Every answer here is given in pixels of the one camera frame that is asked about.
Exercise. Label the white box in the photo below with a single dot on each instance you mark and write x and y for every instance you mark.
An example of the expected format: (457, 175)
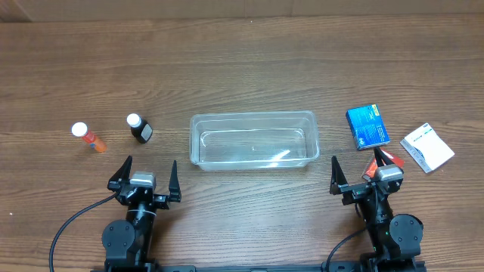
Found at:
(427, 149)

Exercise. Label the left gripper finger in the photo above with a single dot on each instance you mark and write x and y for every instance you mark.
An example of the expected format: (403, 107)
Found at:
(123, 173)
(174, 187)

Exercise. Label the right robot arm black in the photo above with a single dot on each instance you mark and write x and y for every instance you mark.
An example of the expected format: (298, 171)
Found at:
(394, 238)

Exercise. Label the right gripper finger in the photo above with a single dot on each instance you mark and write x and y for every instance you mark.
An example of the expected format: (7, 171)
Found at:
(338, 179)
(381, 158)

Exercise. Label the orange bottle white cap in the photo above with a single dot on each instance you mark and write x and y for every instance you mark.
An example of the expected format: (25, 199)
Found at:
(81, 130)

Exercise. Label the clear plastic container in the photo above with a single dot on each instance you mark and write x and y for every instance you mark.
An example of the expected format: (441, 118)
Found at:
(253, 140)

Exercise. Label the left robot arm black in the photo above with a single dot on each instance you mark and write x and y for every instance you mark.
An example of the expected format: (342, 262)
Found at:
(127, 242)

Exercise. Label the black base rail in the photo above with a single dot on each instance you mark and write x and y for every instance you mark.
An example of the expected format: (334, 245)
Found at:
(338, 266)

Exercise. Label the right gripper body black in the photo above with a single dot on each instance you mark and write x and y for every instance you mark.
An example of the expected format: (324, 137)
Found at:
(353, 192)

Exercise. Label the dark bottle white cap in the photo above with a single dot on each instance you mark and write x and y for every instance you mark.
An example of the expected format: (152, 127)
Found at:
(140, 128)

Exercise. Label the red packet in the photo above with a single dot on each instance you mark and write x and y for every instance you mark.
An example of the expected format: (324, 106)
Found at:
(371, 167)

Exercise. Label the blue box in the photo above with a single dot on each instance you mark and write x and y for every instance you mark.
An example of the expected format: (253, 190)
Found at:
(367, 127)

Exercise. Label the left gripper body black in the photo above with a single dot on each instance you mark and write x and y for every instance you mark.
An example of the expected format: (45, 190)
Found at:
(161, 199)

